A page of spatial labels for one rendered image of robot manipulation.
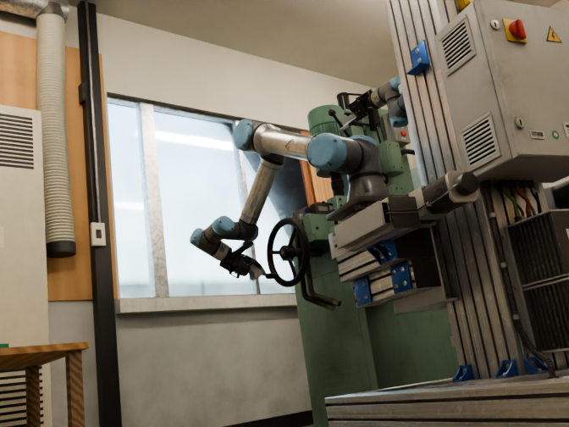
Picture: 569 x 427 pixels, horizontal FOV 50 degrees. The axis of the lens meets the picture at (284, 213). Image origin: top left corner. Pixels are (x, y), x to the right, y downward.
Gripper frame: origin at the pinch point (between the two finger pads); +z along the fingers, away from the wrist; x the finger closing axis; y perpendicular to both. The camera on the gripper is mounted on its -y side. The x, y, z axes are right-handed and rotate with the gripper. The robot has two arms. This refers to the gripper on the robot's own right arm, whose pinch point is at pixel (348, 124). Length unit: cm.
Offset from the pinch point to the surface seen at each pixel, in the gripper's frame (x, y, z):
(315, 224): 38.2, -23.7, 14.1
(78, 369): 140, -5, 45
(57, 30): 2, 135, 132
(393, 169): -9.8, -29.9, 2.9
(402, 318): 43, -75, 1
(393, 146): -19.3, -22.5, 2.8
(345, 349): 65, -69, 16
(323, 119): -6.6, 7.0, 16.6
